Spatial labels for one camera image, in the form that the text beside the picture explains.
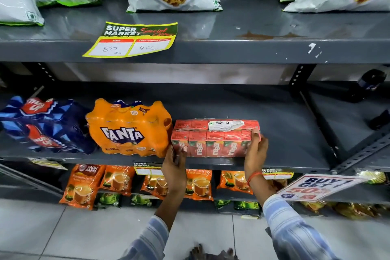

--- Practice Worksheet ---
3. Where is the white red promo sign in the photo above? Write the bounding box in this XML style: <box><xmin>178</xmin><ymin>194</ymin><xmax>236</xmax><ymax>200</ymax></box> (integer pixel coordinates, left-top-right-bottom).
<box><xmin>277</xmin><ymin>173</ymin><xmax>370</xmax><ymax>203</ymax></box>

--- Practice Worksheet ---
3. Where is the red juice carton pack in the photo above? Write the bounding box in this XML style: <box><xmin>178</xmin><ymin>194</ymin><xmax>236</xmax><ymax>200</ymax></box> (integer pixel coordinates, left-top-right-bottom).
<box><xmin>170</xmin><ymin>119</ymin><xmax>262</xmax><ymax>158</ymax></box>

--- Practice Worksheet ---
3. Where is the person's left forearm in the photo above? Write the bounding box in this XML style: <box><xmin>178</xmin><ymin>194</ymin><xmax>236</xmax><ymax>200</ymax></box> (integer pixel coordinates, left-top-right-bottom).
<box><xmin>120</xmin><ymin>189</ymin><xmax>187</xmax><ymax>260</ymax></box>

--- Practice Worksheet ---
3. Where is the grey metal shelf rack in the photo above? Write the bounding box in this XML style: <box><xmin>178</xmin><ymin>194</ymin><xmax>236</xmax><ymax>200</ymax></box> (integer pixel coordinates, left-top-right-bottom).
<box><xmin>0</xmin><ymin>0</ymin><xmax>390</xmax><ymax>218</ymax></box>

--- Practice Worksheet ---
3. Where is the person's left hand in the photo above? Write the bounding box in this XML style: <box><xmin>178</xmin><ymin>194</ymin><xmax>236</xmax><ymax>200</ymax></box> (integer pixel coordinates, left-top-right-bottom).
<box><xmin>161</xmin><ymin>144</ymin><xmax>188</xmax><ymax>193</ymax></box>

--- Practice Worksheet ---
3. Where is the orange tea packet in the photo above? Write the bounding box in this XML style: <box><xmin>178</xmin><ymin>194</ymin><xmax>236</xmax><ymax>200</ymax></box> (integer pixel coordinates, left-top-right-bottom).
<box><xmin>140</xmin><ymin>174</ymin><xmax>169</xmax><ymax>200</ymax></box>
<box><xmin>59</xmin><ymin>164</ymin><xmax>106</xmax><ymax>210</ymax></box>
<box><xmin>217</xmin><ymin>170</ymin><xmax>254</xmax><ymax>195</ymax></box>
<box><xmin>185</xmin><ymin>169</ymin><xmax>214</xmax><ymax>202</ymax></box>
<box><xmin>100</xmin><ymin>165</ymin><xmax>136</xmax><ymax>197</ymax></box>

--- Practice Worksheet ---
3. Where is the person's foot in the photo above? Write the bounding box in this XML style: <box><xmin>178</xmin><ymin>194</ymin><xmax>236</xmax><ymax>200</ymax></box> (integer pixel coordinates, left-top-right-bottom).
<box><xmin>188</xmin><ymin>244</ymin><xmax>239</xmax><ymax>260</ymax></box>

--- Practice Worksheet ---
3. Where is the orange thread bracelet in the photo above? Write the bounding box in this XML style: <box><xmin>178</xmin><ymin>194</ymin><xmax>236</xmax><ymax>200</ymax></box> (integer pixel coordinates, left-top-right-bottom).
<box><xmin>246</xmin><ymin>172</ymin><xmax>263</xmax><ymax>187</ymax></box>

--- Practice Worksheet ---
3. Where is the dark bottle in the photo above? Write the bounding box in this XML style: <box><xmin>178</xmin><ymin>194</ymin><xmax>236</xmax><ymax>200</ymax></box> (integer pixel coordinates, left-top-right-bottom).
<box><xmin>350</xmin><ymin>69</ymin><xmax>388</xmax><ymax>102</ymax></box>

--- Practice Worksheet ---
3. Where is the large yellow price label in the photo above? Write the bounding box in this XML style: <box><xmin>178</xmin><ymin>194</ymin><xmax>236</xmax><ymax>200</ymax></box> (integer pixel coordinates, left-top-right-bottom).
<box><xmin>82</xmin><ymin>21</ymin><xmax>178</xmax><ymax>59</ymax></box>

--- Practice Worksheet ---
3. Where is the small yellow shelf label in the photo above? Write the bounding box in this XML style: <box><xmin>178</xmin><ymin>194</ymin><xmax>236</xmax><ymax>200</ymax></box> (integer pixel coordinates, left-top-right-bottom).
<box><xmin>29</xmin><ymin>157</ymin><xmax>68</xmax><ymax>171</ymax></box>
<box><xmin>133</xmin><ymin>162</ymin><xmax>164</xmax><ymax>176</ymax></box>
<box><xmin>262</xmin><ymin>168</ymin><xmax>295</xmax><ymax>180</ymax></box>

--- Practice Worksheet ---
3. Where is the orange soda bottle pack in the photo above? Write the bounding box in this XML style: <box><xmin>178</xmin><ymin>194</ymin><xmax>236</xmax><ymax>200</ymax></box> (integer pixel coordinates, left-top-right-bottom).
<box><xmin>86</xmin><ymin>98</ymin><xmax>173</xmax><ymax>158</ymax></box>

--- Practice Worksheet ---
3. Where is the golden packet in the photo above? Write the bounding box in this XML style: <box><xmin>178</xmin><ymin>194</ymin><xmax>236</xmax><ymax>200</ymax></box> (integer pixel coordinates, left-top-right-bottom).
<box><xmin>356</xmin><ymin>170</ymin><xmax>388</xmax><ymax>185</ymax></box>
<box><xmin>300</xmin><ymin>201</ymin><xmax>390</xmax><ymax>220</ymax></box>

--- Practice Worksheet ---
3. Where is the person's right hand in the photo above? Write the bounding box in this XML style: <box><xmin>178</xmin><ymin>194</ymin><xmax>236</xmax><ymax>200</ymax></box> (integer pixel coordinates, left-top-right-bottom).
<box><xmin>244</xmin><ymin>129</ymin><xmax>269</xmax><ymax>182</ymax></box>

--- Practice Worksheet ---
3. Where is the person's right forearm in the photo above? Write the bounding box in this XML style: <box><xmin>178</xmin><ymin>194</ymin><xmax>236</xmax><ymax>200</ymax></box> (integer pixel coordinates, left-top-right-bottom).
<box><xmin>252</xmin><ymin>174</ymin><xmax>339</xmax><ymax>260</ymax></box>

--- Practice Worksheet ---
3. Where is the blue soda bottle pack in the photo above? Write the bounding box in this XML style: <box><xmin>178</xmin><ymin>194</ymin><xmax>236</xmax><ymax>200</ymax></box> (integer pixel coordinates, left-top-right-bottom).
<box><xmin>0</xmin><ymin>95</ymin><xmax>97</xmax><ymax>154</ymax></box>

